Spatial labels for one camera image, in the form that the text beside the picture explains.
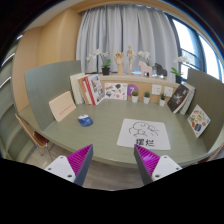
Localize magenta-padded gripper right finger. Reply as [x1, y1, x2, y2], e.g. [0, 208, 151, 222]
[133, 143, 183, 186]

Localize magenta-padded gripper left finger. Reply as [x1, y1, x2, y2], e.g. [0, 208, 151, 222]
[43, 143, 94, 187]

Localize blue and white computer mouse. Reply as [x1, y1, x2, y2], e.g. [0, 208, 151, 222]
[77, 114, 94, 128]

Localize white cartoon-print mouse pad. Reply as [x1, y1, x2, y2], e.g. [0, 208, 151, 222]
[116, 118, 172, 151]

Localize wooden chair with metal legs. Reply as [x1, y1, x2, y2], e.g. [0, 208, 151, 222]
[13, 113, 56, 161]

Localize colourful food sticker card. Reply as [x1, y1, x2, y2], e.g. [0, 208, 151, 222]
[186, 104, 212, 139]

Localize peach thin book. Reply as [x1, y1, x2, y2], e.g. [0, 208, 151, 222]
[48, 90, 78, 123]

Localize small plant in white pot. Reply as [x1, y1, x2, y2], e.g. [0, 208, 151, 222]
[130, 90, 140, 104]
[143, 91, 152, 105]
[158, 92, 167, 108]

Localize pale green shelf unit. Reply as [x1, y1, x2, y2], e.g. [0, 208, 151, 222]
[0, 39, 38, 161]

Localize black-covered book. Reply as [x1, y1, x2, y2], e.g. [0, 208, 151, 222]
[166, 83, 190, 114]

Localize white book with red lettering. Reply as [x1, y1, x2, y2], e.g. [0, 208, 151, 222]
[81, 76, 94, 106]

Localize brown-covered book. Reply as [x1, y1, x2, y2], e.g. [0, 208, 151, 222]
[77, 75, 90, 106]

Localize thick white book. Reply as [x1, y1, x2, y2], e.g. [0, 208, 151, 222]
[69, 72, 86, 105]

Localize grey-green desk divider panel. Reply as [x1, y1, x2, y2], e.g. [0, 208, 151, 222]
[24, 59, 83, 132]
[185, 68, 224, 153]

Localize purple round number sign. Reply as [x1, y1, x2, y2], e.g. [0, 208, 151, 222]
[126, 83, 140, 98]

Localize red photo-cover book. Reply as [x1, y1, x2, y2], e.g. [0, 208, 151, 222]
[83, 73, 106, 106]

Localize light wooden desk ledge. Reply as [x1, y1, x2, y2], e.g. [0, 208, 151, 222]
[84, 72, 181, 104]

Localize white sticker card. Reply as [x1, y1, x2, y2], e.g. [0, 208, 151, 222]
[104, 82, 129, 101]

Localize white orchid in black pot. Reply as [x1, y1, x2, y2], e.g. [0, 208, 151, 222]
[85, 49, 112, 76]
[169, 55, 191, 84]

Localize black wooden horse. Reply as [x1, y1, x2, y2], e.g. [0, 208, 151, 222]
[153, 62, 168, 78]

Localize pink wooden horse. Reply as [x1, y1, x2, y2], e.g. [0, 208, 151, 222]
[138, 60, 153, 78]

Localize white orchid in clear vase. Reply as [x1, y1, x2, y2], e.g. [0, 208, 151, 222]
[137, 50, 158, 76]

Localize wooden hand model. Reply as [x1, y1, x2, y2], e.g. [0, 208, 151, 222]
[113, 50, 125, 76]

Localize dark-framed window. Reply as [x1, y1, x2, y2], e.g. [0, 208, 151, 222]
[166, 13, 224, 84]

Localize grey curtain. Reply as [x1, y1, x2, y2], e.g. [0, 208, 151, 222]
[75, 3, 179, 83]

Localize white wall socket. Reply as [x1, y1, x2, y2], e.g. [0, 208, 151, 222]
[151, 84, 163, 96]
[163, 86, 174, 98]

